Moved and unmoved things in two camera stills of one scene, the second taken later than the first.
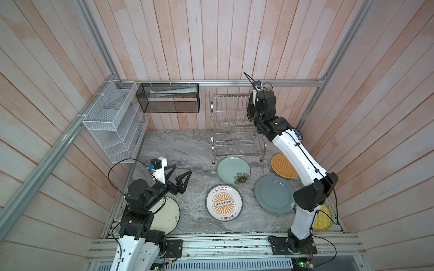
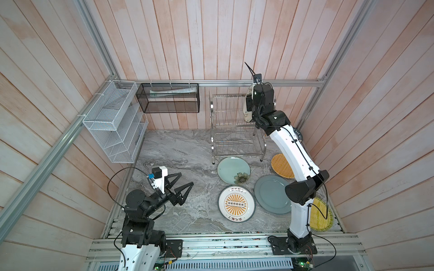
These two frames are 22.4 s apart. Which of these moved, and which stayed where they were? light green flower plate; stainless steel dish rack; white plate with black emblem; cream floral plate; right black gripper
Moved: cream floral plate
Stayed: light green flower plate; right black gripper; stainless steel dish rack; white plate with black emblem
